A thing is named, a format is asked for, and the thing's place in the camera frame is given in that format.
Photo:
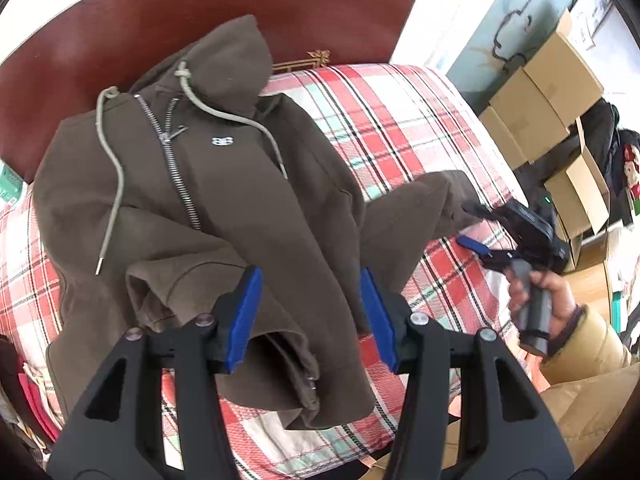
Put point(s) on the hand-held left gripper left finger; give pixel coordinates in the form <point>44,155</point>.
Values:
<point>245,315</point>

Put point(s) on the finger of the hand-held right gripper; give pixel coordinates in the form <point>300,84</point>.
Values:
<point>487,212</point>
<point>472,243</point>

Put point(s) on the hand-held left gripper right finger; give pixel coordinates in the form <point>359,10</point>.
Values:
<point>377,315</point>

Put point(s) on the brown zip hoodie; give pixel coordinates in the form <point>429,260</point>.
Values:
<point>225,160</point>

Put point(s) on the person's right forearm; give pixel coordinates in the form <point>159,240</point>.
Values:
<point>595,345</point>

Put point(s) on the dark hanging clothes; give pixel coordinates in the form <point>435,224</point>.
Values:
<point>600,130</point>

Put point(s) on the person's right hand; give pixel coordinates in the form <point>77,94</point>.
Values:
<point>560,305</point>

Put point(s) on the open cardboard box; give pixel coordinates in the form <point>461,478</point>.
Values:
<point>575,200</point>

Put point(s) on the red patterned cloth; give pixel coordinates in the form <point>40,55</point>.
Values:
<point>632,175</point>

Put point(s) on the red plaid bed sheet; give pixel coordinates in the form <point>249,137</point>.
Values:
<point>400,125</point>

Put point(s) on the plastic water bottle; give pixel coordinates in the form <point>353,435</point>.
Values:
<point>10,182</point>

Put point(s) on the brown wooden headboard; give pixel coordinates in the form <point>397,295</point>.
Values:
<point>125,20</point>

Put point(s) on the wall poster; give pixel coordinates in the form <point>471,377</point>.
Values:
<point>595,15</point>

